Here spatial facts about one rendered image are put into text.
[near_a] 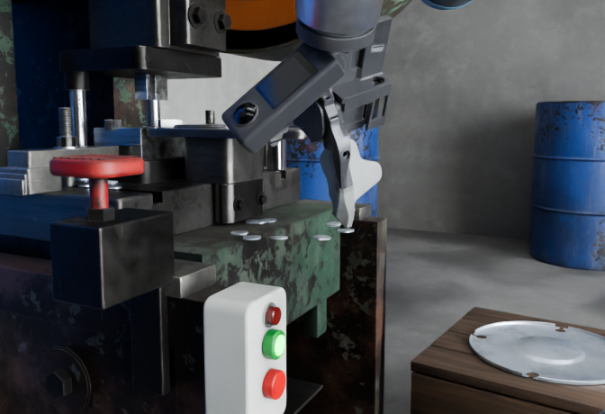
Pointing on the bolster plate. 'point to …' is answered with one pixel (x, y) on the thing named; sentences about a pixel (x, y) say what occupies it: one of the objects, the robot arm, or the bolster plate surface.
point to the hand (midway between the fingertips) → (302, 187)
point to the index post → (276, 156)
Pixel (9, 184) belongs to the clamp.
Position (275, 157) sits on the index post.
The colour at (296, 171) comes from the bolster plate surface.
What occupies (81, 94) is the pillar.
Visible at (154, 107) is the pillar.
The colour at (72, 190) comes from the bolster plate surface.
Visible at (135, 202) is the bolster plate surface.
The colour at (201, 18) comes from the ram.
